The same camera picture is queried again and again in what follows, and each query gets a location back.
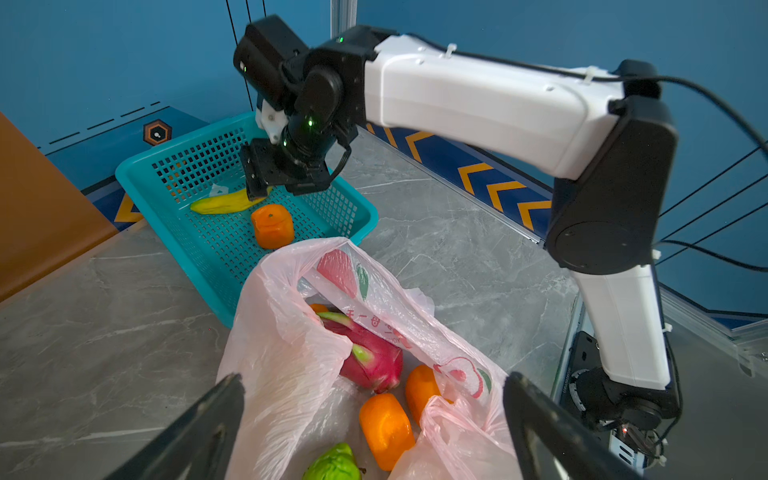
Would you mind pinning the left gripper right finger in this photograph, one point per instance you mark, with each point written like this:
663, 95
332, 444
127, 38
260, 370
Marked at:
550, 443

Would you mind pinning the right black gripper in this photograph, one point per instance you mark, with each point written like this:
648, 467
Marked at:
269, 166

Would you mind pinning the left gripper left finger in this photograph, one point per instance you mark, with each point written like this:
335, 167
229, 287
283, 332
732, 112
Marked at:
198, 444

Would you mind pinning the orange tangerine fruit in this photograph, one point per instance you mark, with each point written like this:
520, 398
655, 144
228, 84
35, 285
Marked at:
273, 226

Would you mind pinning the pink plastic bag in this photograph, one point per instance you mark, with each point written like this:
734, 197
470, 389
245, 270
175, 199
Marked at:
320, 310

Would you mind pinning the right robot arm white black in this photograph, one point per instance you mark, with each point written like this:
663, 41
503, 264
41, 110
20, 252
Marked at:
606, 138

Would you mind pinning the pink dragon fruit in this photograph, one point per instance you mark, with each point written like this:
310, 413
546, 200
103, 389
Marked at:
374, 363

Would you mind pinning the yellow banana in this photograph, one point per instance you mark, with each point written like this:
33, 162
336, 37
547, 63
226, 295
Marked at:
224, 204

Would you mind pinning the teal plastic basket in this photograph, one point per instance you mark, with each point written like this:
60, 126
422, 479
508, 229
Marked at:
192, 192

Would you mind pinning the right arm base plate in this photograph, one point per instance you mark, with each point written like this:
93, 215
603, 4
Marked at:
622, 418

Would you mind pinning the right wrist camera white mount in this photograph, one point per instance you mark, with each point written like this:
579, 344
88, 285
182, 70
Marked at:
273, 122

